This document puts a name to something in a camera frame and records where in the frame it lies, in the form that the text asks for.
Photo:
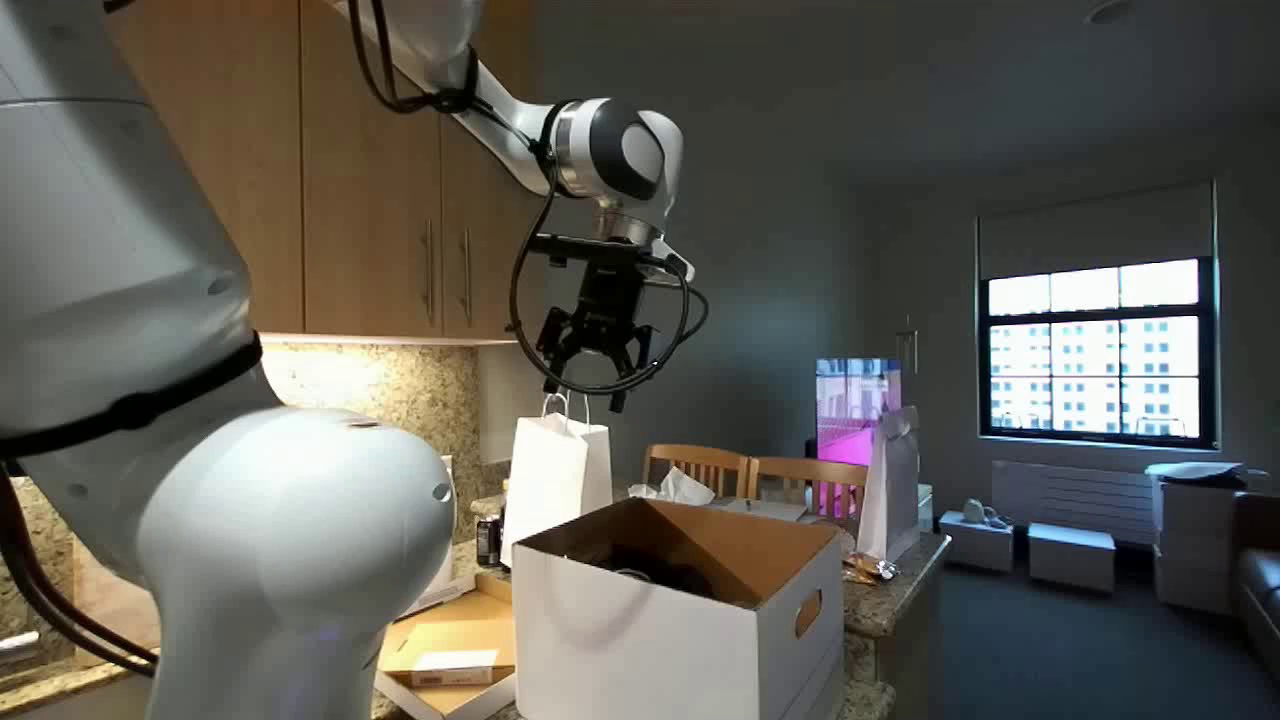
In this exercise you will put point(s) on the grey ottoman cube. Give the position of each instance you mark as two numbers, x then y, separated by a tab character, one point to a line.
977	544
1071	563

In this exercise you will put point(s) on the dark sofa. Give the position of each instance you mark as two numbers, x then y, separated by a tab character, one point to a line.
1262	584

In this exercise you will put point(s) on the white window blind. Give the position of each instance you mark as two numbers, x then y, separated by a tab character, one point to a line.
1094	224

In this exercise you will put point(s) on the brown cardboard box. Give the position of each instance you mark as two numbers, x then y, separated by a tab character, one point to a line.
444	626

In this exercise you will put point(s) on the small white flat box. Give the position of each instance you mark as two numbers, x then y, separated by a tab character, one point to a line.
453	667

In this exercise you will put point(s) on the white crumpled paper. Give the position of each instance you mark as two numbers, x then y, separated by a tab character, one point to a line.
674	485

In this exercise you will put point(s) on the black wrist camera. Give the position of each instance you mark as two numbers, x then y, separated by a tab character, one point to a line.
584	251

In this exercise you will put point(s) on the television screen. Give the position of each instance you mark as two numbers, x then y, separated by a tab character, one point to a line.
854	403

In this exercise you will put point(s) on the wooden chair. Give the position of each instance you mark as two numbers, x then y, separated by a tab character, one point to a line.
801	470
695	461

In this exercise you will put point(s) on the white bag with print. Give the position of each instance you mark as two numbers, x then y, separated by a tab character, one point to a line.
888	493

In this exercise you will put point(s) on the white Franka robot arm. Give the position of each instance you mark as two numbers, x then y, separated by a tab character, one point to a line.
264	535

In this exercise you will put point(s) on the white cabinet with lid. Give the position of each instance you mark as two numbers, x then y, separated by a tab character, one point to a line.
1195	544

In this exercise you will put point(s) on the wall radiator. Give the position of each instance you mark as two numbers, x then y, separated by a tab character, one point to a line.
1064	499

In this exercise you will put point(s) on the white cardboard box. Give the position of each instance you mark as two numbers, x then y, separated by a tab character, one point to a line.
640	654

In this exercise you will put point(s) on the large grid window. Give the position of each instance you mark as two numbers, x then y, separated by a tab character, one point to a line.
1094	354

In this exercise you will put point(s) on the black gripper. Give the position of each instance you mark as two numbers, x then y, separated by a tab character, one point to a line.
619	292

